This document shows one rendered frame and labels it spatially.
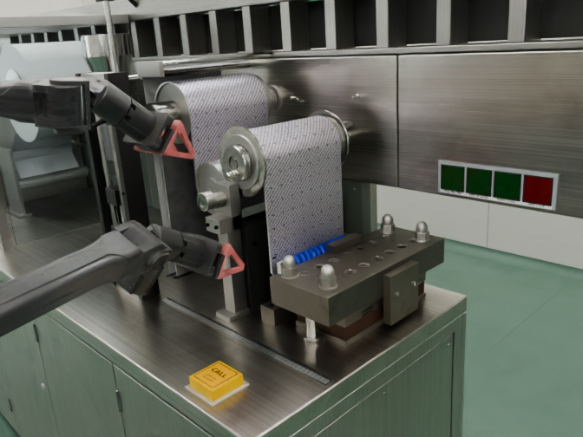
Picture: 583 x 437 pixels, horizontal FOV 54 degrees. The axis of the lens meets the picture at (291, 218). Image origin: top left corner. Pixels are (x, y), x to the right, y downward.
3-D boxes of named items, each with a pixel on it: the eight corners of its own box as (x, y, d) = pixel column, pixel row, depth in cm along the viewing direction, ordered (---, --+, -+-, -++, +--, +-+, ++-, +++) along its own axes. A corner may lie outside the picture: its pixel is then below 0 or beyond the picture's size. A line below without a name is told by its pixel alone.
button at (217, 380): (189, 388, 102) (188, 375, 101) (220, 370, 107) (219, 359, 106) (212, 403, 97) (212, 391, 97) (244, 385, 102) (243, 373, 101)
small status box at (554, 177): (437, 192, 123) (437, 159, 121) (439, 191, 124) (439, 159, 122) (554, 211, 106) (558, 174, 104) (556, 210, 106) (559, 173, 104)
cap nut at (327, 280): (314, 286, 109) (313, 264, 108) (327, 280, 111) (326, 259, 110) (329, 291, 106) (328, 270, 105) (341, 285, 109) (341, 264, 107)
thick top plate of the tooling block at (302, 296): (271, 303, 117) (269, 276, 115) (388, 247, 143) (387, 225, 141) (329, 327, 106) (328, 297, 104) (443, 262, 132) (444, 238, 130)
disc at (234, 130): (219, 186, 125) (218, 120, 119) (221, 185, 125) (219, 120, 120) (265, 205, 115) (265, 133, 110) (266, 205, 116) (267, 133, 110)
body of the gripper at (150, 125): (160, 151, 97) (127, 128, 92) (129, 146, 104) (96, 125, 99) (176, 118, 99) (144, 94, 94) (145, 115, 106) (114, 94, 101)
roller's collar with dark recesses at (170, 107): (146, 130, 132) (141, 102, 130) (167, 127, 136) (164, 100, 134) (160, 133, 128) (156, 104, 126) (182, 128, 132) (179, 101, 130)
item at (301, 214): (270, 273, 121) (264, 189, 115) (342, 242, 136) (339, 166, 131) (271, 273, 121) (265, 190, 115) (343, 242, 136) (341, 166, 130)
